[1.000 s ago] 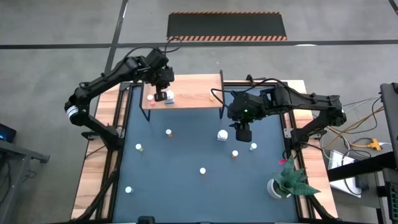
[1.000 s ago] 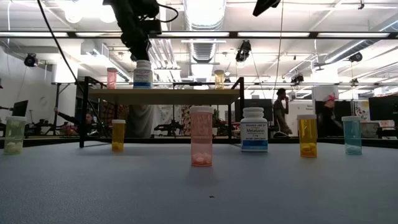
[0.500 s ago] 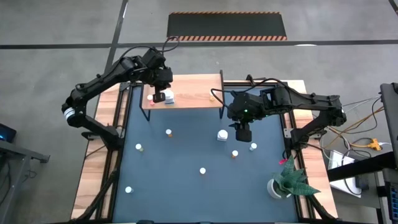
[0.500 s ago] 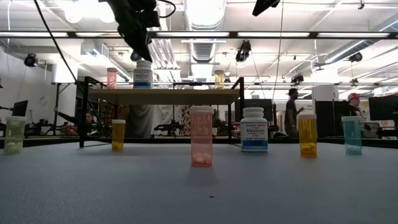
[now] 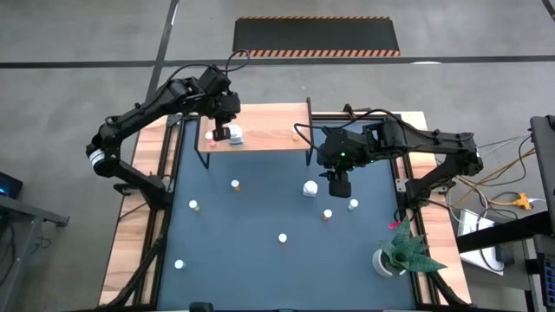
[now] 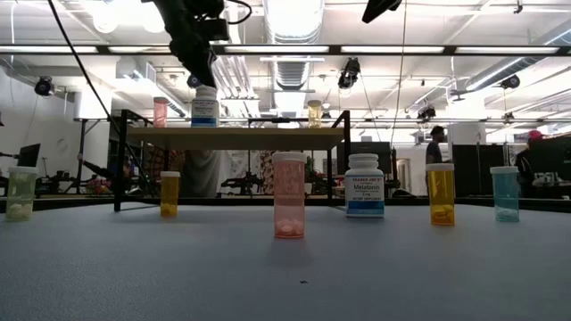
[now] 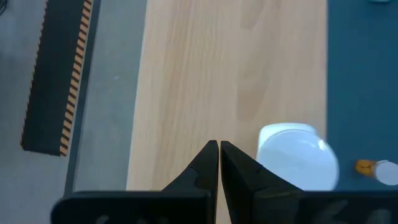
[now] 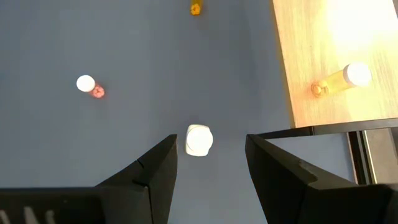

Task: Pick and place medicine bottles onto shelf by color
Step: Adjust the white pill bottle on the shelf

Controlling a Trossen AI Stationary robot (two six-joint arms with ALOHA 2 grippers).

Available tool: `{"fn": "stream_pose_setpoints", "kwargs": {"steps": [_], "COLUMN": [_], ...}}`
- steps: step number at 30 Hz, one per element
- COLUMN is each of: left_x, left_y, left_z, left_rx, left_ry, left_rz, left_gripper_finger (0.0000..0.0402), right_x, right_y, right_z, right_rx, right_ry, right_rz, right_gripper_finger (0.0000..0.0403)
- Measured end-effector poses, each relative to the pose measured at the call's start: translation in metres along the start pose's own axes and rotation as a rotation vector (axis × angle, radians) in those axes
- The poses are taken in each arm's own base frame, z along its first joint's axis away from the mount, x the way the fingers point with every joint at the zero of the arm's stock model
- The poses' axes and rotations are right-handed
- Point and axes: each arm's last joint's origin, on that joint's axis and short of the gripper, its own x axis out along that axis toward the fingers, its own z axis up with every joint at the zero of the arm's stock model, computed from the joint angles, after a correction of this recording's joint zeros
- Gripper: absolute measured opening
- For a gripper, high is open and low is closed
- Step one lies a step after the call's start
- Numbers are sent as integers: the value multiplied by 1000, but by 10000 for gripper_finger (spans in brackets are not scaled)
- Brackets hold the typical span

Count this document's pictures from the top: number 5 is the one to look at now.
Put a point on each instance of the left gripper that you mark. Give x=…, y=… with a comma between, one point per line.
x=225, y=106

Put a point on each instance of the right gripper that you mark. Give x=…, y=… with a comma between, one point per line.
x=340, y=188

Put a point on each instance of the large white medicine bottle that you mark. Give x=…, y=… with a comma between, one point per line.
x=310, y=188
x=237, y=135

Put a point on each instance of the red translucent pill bottle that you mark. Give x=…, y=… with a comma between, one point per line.
x=209, y=135

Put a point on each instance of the orange translucent pill bottle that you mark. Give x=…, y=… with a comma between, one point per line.
x=327, y=213
x=234, y=183

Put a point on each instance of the small white piece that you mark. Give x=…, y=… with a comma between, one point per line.
x=179, y=264
x=282, y=238
x=193, y=204

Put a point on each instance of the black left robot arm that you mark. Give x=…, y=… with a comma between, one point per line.
x=143, y=108

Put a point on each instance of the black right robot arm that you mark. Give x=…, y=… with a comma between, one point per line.
x=433, y=141

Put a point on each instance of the black table clamp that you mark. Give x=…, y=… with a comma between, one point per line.
x=348, y=108

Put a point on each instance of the small red tag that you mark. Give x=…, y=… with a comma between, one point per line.
x=393, y=224

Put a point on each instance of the white round plant pot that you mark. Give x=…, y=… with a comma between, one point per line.
x=378, y=264

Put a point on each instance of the green snake plant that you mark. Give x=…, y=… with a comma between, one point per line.
x=407, y=255

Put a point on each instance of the black hazard-striped floor mat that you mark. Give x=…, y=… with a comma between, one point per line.
x=316, y=37

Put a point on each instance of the blue-grey table mat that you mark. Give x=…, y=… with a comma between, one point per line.
x=260, y=277

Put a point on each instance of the white sheet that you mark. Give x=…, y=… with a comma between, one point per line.
x=481, y=262

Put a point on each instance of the black desk beam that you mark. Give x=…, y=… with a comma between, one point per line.
x=498, y=234

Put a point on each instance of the black rounded object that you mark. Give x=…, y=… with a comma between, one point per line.
x=201, y=307

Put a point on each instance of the yellow power splitter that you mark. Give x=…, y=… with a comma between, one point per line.
x=520, y=201

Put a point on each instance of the dark grey equipment panel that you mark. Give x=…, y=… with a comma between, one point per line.
x=545, y=164

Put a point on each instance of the grey metal desk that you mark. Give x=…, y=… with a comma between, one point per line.
x=26, y=212

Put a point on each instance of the black device with blue light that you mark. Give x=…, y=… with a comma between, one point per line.
x=8, y=186

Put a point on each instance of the rack device with lights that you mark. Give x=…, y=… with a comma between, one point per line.
x=548, y=277

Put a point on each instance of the wooden shelf with black frame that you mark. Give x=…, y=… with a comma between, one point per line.
x=264, y=125

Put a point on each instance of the black aluminium table frame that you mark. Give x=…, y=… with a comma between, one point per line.
x=154, y=260

